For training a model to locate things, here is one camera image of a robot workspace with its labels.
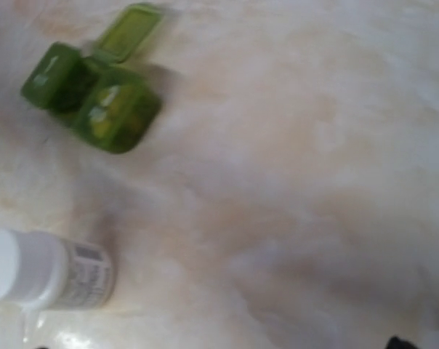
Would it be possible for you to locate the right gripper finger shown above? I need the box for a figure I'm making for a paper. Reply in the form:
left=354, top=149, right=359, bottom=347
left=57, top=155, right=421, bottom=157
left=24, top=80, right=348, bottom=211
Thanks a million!
left=386, top=336, right=419, bottom=349

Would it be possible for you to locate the small white pill bottle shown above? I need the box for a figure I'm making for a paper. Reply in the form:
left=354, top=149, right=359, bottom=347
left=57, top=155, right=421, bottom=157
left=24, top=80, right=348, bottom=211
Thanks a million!
left=0, top=229, right=115, bottom=310

